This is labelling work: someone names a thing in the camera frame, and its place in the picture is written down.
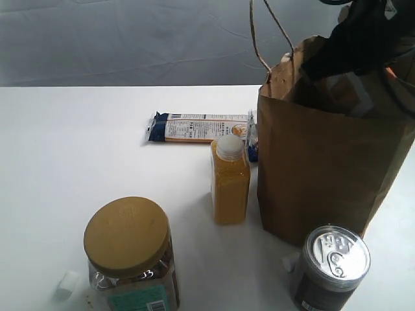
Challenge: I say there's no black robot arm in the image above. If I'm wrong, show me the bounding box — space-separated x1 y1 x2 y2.
302 0 414 82

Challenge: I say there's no brown paper bag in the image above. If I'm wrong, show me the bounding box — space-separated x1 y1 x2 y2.
257 36 414 245

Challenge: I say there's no blue white noodle packet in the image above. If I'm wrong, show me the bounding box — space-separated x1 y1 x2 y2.
145 110 259 163

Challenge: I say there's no clear jar with tan lid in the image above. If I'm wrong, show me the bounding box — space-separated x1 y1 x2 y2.
83 196 180 310

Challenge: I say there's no brown can with pull-tab lid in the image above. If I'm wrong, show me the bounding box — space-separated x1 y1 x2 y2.
290 225 371 311

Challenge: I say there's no small white cap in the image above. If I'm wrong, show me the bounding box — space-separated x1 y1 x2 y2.
56 271 80 300

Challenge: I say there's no black cable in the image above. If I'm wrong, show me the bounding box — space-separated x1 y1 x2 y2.
379 63 415 119

